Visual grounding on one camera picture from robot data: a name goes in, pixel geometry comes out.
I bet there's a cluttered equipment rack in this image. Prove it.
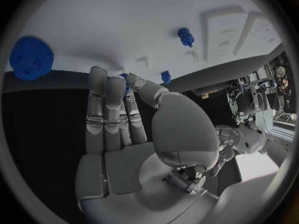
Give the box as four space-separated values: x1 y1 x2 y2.
223 72 278 125

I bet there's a person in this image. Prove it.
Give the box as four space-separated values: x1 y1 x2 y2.
274 65 293 112

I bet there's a blue peg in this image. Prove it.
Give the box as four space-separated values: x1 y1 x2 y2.
118 69 132 98

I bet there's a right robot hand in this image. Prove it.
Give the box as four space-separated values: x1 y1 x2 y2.
75 66 222 224

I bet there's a white task board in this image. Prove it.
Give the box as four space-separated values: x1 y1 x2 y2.
4 0 284 94

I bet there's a blue block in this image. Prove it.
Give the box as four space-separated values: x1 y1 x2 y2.
160 70 172 84

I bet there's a blue plug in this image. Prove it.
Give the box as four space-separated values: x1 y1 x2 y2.
176 27 196 48

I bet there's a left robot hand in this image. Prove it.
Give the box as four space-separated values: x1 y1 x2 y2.
210 124 238 178

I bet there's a blue gear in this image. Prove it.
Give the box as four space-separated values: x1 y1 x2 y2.
8 35 56 81

